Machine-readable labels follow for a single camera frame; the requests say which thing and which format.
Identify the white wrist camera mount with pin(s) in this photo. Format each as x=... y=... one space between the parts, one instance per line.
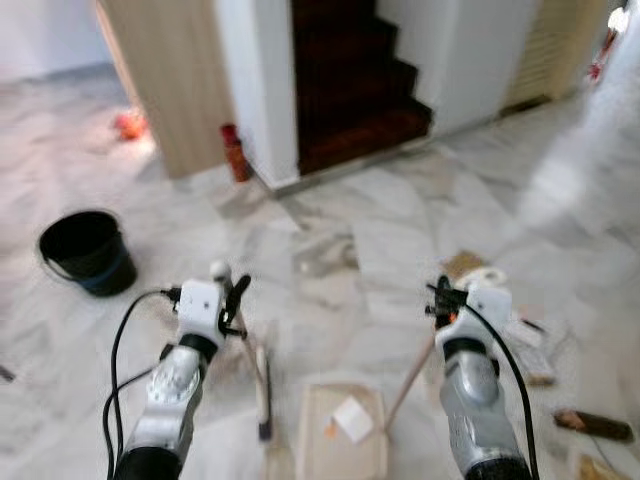
x=488 y=310
x=200 y=308

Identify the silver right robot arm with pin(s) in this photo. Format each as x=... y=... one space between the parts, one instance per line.
x=470 y=395

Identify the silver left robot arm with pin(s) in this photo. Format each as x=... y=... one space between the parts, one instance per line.
x=170 y=395

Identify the white printed carton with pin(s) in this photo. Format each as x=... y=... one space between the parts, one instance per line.
x=532 y=355

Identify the beige louvred door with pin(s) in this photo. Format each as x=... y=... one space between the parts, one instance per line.
x=555 y=50

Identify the light wooden panel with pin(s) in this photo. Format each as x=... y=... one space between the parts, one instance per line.
x=175 y=80

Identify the dark brown bar wrapper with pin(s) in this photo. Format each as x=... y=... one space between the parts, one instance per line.
x=595 y=425

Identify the white paper piece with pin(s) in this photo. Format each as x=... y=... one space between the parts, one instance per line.
x=353 y=420

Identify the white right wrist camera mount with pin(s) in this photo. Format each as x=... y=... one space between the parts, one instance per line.
x=488 y=310

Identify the brown cardboard piece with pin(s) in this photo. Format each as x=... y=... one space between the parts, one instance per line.
x=458 y=262

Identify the orange round object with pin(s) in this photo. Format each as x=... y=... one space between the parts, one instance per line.
x=130 y=124

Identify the black bucket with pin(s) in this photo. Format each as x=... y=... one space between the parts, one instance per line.
x=90 y=255

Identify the dark wooden staircase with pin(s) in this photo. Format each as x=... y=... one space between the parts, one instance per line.
x=350 y=90

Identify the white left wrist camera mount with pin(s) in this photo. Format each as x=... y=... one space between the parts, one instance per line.
x=200 y=308

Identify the beige broom with purple bristles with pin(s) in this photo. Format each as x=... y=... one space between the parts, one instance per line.
x=264 y=400

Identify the dark red bottle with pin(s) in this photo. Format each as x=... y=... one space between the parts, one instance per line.
x=236 y=155

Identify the red white object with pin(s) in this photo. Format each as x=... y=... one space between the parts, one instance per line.
x=610 y=40

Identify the tan cardboard scrap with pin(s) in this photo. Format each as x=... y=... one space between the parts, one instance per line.
x=598 y=470

